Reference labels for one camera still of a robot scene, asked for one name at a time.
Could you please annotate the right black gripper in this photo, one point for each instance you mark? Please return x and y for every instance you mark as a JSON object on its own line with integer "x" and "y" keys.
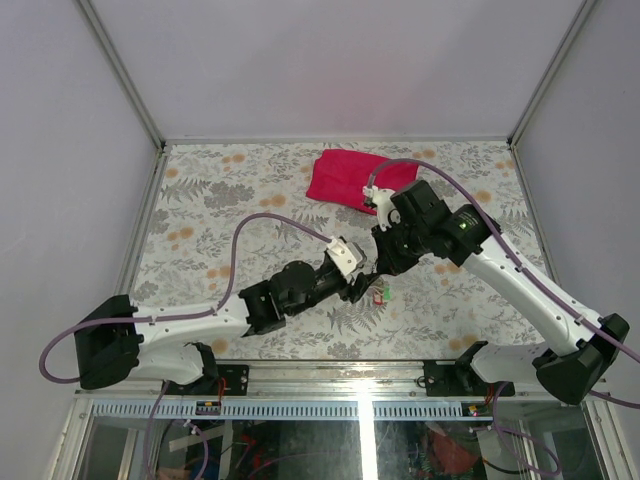
{"x": 388, "y": 261}

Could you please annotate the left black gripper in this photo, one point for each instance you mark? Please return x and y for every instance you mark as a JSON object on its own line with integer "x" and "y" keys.
{"x": 360, "y": 284}

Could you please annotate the keyring with coloured tags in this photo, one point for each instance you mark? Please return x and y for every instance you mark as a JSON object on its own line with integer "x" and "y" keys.
{"x": 381, "y": 295}

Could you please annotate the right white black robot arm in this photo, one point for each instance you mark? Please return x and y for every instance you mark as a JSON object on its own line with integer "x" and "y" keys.
{"x": 579, "y": 344}

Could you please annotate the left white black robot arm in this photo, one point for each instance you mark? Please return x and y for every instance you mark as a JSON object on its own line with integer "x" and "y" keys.
{"x": 121, "y": 341}

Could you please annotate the folded red cloth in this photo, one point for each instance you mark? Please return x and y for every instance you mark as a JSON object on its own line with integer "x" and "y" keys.
{"x": 339, "y": 177}

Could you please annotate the floral patterned table mat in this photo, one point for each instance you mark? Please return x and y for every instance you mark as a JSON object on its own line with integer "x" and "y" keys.
{"x": 226, "y": 216}

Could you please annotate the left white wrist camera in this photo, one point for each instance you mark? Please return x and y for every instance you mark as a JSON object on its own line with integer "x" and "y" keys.
{"x": 346, "y": 256}

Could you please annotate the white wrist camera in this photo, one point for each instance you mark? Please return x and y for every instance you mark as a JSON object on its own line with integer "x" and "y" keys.
{"x": 380, "y": 201}
{"x": 346, "y": 256}

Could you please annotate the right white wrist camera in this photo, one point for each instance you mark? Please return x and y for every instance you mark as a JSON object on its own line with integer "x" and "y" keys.
{"x": 380, "y": 201}

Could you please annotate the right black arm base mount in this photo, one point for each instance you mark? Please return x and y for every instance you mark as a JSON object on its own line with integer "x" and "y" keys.
{"x": 473, "y": 373}

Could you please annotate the aluminium front rail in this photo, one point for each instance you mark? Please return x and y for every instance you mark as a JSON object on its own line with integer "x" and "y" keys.
{"x": 286, "y": 380}

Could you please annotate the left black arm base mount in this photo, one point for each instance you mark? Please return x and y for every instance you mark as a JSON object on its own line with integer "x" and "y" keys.
{"x": 234, "y": 378}

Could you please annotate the blue slotted cable duct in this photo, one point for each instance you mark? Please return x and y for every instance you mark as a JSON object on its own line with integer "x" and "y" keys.
{"x": 282, "y": 410}

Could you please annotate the right aluminium frame post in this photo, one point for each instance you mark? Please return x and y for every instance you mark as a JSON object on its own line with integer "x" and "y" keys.
{"x": 579, "y": 21}

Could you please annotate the aluminium frame post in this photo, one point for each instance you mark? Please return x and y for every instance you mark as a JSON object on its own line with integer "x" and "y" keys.
{"x": 579, "y": 21}
{"x": 106, "y": 45}

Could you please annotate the left aluminium frame post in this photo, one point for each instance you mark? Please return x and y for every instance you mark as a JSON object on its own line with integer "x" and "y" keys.
{"x": 106, "y": 45}

